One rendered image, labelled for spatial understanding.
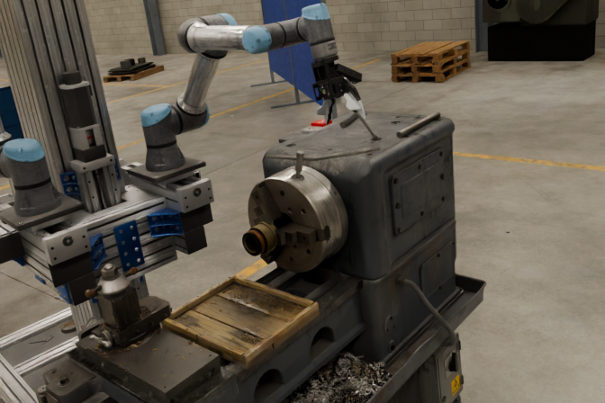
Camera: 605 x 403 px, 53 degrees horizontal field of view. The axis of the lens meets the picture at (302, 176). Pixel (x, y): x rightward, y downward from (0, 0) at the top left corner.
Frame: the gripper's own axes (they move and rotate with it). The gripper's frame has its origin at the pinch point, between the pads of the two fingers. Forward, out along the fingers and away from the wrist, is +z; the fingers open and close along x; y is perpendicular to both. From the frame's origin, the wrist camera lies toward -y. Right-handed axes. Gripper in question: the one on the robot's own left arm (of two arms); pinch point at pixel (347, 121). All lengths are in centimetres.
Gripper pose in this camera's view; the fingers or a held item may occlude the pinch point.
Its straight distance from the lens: 184.7
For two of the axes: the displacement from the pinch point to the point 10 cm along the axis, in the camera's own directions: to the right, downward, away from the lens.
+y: -6.7, 3.2, -6.7
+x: 7.0, -0.4, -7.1
